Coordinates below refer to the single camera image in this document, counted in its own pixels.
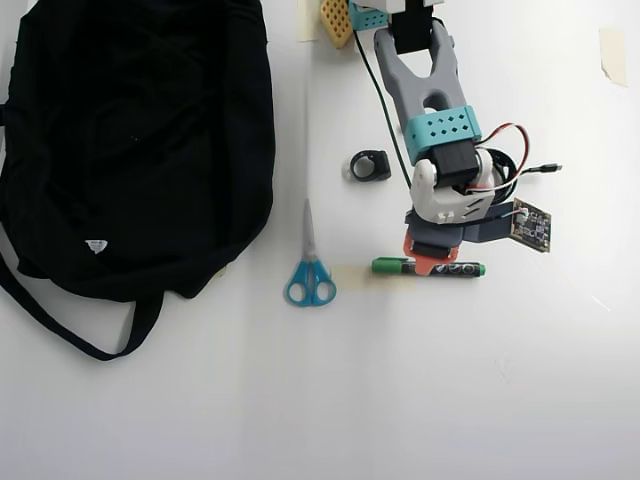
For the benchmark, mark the black fabric bag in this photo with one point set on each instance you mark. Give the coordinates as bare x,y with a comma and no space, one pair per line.
125,150

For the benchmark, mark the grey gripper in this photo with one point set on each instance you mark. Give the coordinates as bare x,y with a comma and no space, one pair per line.
433,249

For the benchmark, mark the torn beige masking tape piece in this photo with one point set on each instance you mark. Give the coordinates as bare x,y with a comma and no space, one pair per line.
614,55

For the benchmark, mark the narrow beige masking tape piece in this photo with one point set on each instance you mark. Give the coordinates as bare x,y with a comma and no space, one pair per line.
307,25

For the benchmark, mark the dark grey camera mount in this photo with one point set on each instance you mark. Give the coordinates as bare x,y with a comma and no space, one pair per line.
487,230

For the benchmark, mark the grey teal white robot arm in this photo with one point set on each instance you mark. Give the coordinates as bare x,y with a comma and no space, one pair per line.
400,85

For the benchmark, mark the long beige masking tape strip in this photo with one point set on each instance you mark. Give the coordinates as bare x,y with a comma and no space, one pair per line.
350,277

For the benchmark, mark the camera circuit board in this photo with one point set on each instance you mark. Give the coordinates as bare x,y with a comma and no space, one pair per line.
532,227

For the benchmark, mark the yellow perforated block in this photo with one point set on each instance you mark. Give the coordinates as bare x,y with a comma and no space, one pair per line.
335,22

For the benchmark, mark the green marker with black barrel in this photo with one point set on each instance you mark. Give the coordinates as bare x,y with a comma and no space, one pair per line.
390,266

